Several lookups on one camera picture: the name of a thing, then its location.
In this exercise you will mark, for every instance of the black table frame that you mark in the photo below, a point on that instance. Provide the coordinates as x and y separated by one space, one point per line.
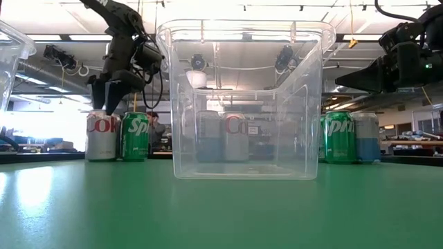
41 158

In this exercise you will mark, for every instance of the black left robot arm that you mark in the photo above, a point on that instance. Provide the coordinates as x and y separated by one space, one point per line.
119 20

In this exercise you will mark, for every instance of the wooden workbench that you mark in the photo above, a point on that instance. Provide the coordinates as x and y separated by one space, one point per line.
412 142

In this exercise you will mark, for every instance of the white hanging lamp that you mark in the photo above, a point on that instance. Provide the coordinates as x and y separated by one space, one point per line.
196 79

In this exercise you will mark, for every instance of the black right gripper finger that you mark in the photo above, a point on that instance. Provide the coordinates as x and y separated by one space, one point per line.
370 77

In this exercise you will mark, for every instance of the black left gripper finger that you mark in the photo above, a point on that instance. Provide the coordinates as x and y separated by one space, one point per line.
98 93
116 97

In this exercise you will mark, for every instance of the long ceiling light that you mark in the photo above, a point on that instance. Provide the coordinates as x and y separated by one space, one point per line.
361 37
45 37
90 37

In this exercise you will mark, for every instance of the person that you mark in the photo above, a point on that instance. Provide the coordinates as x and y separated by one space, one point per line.
157 131

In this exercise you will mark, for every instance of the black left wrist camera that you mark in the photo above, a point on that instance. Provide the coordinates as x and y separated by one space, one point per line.
149 57

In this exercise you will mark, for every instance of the clear plastic bin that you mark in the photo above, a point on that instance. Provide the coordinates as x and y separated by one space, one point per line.
249 169
14 45

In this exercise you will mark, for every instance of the yellow hanging hook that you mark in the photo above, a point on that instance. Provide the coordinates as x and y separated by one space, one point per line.
353 43

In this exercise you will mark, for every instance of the green table mat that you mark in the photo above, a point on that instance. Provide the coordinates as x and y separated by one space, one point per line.
104 214

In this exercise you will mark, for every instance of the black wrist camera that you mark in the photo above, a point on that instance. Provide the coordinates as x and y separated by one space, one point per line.
398 34
149 57

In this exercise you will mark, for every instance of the grey ceiling duct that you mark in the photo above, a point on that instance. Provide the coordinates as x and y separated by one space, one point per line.
48 76

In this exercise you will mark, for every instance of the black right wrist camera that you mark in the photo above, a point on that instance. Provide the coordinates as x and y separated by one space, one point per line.
398 34

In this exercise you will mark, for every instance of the black ceiling camera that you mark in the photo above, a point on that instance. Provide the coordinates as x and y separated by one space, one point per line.
59 55
198 62
284 57

